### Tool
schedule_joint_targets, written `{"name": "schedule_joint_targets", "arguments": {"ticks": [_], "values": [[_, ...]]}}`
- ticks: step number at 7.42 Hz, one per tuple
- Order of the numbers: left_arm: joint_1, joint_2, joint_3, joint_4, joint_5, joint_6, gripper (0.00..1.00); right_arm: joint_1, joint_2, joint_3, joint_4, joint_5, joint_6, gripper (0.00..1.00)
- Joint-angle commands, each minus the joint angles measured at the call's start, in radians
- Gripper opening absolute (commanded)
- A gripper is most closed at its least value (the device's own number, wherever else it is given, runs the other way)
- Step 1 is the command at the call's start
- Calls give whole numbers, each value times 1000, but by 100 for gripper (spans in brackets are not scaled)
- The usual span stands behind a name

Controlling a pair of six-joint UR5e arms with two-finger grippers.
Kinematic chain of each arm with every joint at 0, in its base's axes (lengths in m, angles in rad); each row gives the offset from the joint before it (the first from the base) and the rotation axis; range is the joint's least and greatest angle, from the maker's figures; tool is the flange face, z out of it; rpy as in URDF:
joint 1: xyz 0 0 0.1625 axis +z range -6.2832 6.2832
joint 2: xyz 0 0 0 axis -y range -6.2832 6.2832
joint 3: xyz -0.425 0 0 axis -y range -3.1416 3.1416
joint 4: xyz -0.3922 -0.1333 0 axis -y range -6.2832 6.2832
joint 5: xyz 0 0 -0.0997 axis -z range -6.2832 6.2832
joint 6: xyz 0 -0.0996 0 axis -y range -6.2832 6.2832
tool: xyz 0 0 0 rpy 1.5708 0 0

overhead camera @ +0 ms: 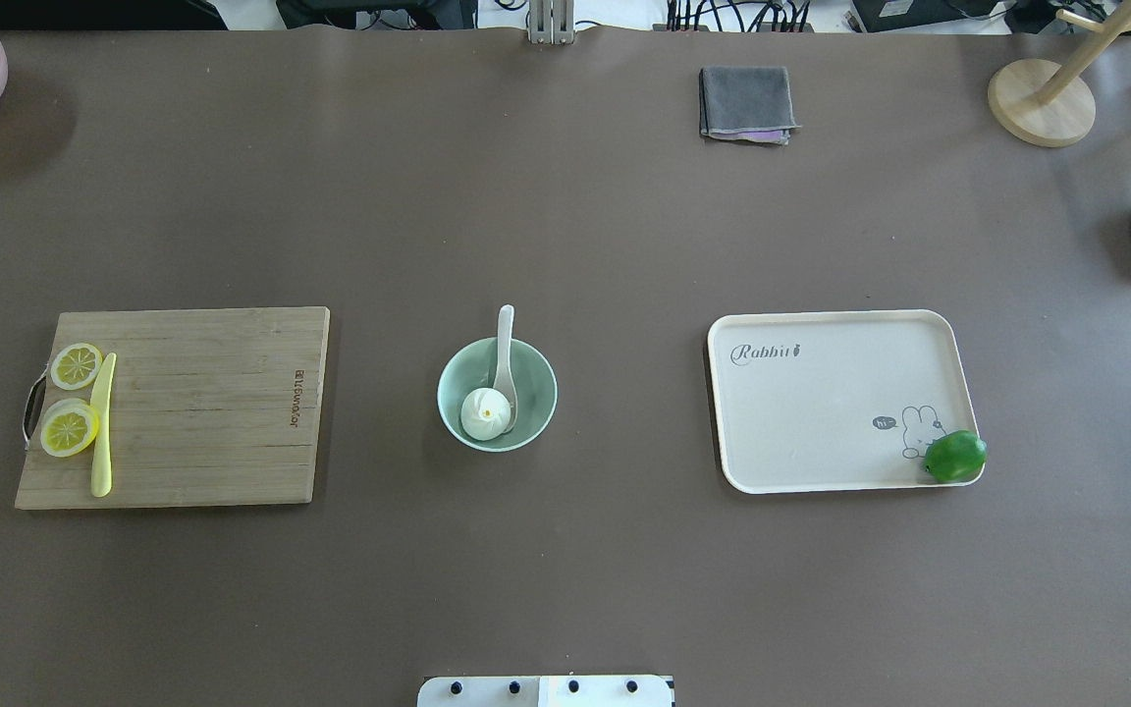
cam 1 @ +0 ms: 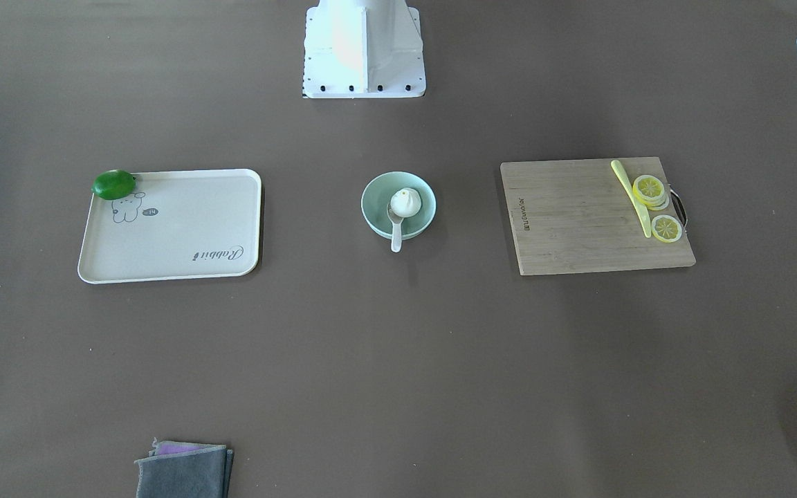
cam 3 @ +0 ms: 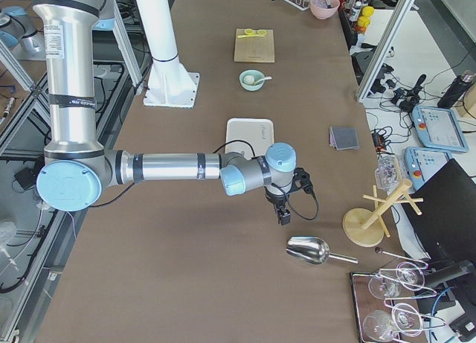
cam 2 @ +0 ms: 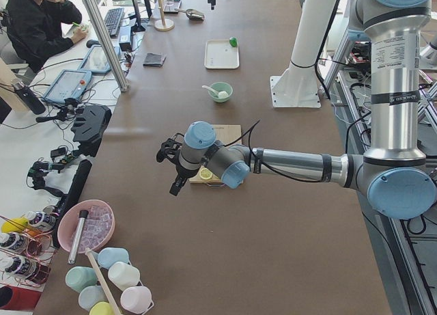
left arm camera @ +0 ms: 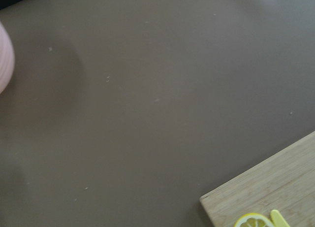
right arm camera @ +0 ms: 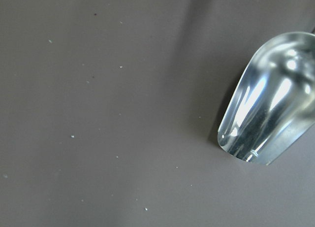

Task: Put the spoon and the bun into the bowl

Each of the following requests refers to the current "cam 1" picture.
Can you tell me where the white steamed bun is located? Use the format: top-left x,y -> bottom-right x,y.
390,188 -> 423,218

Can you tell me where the white ceramic spoon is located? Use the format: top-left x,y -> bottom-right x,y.
387,205 -> 404,253

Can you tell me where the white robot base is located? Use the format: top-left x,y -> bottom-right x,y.
302,1 -> 427,99

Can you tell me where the light green bowl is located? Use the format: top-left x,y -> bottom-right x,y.
360,172 -> 437,240

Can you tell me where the lemon slice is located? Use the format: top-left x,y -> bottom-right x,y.
632,174 -> 668,211
651,214 -> 684,243

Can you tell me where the yellow plastic knife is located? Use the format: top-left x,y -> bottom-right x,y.
610,160 -> 652,239

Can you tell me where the wooden cutting board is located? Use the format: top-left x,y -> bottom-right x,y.
500,158 -> 696,275

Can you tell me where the cream rabbit tray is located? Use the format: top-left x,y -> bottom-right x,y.
77,168 -> 263,284

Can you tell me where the green lime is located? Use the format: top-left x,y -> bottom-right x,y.
91,169 -> 136,201

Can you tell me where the grey folded cloth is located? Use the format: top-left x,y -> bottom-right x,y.
135,439 -> 234,497

